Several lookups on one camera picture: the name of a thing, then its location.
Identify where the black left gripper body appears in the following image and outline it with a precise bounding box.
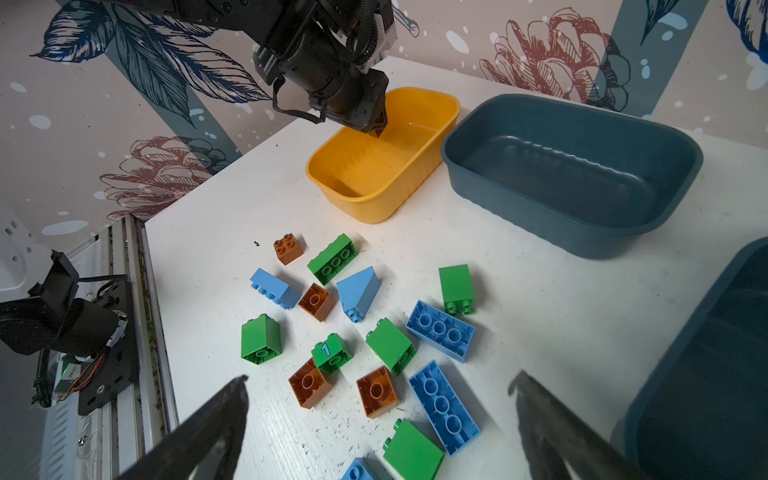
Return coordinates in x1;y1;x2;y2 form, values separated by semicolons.
251;1;396;134

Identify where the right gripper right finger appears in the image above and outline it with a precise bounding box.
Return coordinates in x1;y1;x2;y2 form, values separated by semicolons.
508;371;649;479

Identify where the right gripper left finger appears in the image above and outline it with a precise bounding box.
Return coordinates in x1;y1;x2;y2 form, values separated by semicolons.
120;375;249;480

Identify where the brown lego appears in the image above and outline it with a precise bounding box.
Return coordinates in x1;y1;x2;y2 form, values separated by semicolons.
369;112;388;138
273;233;305;266
356;366;399;419
298;283;336;322
289;358;333;409

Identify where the long green lego brick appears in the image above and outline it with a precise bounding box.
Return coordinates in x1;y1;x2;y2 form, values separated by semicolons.
307;234;359;286

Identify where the light blue sloped lego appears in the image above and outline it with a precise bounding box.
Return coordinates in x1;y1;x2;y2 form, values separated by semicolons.
337;267;381;323

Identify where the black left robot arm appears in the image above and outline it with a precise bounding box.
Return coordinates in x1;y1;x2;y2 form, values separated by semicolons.
119;1;396;135

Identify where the blue lego lower plate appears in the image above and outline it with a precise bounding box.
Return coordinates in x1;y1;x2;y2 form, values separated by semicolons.
408;361;481;457

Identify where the blue lego plate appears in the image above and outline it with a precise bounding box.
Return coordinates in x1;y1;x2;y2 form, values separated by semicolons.
406;300;476;363
408;361;481;457

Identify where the yellow plastic bin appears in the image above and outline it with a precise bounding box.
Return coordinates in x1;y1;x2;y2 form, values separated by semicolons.
306;87;461;224

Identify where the blue lego middle plate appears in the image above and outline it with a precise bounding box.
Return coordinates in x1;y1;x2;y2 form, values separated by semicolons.
406;300;476;363

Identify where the small green numbered lego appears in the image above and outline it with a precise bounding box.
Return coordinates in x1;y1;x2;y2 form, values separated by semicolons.
311;333;353;376

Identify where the right dark teal bin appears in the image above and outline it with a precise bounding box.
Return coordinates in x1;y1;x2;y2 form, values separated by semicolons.
611;239;767;479

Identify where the dark teal bin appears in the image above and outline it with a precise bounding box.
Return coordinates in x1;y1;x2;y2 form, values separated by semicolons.
611;239;767;479
441;94;703;260

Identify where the middle dark teal bin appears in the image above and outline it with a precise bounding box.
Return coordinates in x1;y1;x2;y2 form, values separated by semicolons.
441;94;703;260

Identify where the aluminium mounting rail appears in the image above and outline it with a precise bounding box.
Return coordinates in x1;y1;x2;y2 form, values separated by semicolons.
38;216;177;479

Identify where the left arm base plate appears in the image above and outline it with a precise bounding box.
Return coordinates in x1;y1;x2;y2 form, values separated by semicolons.
78;277;139;417

